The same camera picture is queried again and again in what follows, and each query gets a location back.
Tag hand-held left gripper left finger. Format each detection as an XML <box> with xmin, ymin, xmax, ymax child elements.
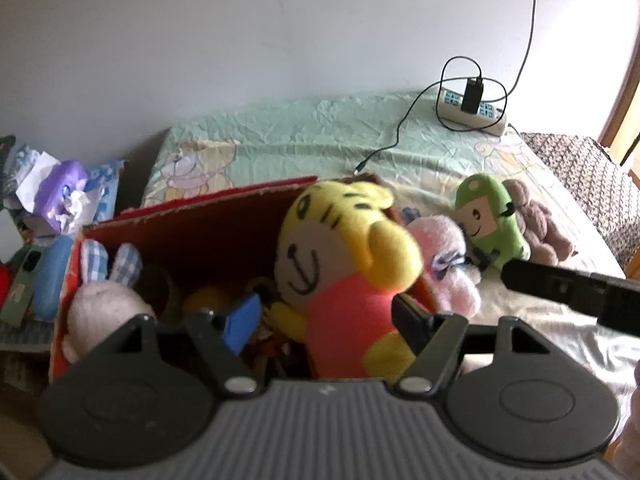
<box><xmin>102</xmin><ymin>293</ymin><xmax>267</xmax><ymax>402</ymax></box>

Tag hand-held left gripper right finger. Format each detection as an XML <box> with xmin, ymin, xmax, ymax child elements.
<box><xmin>391</xmin><ymin>294</ymin><xmax>547</xmax><ymax>397</ymax></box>

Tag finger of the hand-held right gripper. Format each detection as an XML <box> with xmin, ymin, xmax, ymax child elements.
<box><xmin>500</xmin><ymin>258</ymin><xmax>640</xmax><ymax>339</ymax></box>

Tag brown plush toy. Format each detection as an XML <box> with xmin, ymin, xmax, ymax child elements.
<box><xmin>505</xmin><ymin>178</ymin><xmax>579</xmax><ymax>267</ymax></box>

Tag green plush toy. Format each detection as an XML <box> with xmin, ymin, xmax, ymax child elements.
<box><xmin>452</xmin><ymin>173</ymin><xmax>532</xmax><ymax>269</ymax></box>

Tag red cardboard box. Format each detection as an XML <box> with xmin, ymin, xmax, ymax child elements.
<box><xmin>48</xmin><ymin>174</ymin><xmax>441</xmax><ymax>386</ymax></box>

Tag yellow tiger plush toy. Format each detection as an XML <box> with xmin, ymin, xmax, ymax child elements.
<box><xmin>272</xmin><ymin>180</ymin><xmax>427</xmax><ymax>382</ymax></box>

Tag pink bunny plush toy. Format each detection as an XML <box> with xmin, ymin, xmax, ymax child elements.
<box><xmin>400</xmin><ymin>207</ymin><xmax>483</xmax><ymax>319</ymax></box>

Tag speckled brown cushion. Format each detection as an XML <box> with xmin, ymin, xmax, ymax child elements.
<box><xmin>520</xmin><ymin>132</ymin><xmax>640</xmax><ymax>281</ymax></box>

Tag white bunny plush checked ears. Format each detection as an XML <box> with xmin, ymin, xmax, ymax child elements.
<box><xmin>62</xmin><ymin>240</ymin><xmax>158</xmax><ymax>365</ymax></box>

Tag white power strip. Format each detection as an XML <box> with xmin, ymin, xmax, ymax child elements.
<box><xmin>432</xmin><ymin>85</ymin><xmax>509</xmax><ymax>137</ymax></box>

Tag blue patterned pack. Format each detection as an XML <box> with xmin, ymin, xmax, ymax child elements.
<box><xmin>85</xmin><ymin>160</ymin><xmax>127</xmax><ymax>224</ymax></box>

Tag light blue bottle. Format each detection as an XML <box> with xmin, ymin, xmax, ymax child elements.
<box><xmin>31</xmin><ymin>235</ymin><xmax>74</xmax><ymax>322</ymax></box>

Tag green printed bed sheet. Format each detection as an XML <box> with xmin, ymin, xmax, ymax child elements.
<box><xmin>142</xmin><ymin>88</ymin><xmax>638</xmax><ymax>401</ymax></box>

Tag black charger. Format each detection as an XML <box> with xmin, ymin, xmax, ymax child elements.
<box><xmin>461</xmin><ymin>76</ymin><xmax>484</xmax><ymax>115</ymax></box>

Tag green box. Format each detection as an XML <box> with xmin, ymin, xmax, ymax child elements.
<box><xmin>0</xmin><ymin>245</ymin><xmax>47</xmax><ymax>329</ymax></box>

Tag purple tissue pack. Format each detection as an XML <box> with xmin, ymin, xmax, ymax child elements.
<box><xmin>32</xmin><ymin>160</ymin><xmax>92</xmax><ymax>234</ymax></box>

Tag black charger cable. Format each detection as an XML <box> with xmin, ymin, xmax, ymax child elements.
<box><xmin>354</xmin><ymin>55</ymin><xmax>511</xmax><ymax>175</ymax></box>

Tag wooden door frame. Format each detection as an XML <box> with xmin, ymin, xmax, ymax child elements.
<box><xmin>597</xmin><ymin>52</ymin><xmax>640</xmax><ymax>163</ymax></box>

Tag black wall cable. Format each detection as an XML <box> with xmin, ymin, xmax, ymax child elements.
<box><xmin>502</xmin><ymin>0</ymin><xmax>546</xmax><ymax>111</ymax></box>

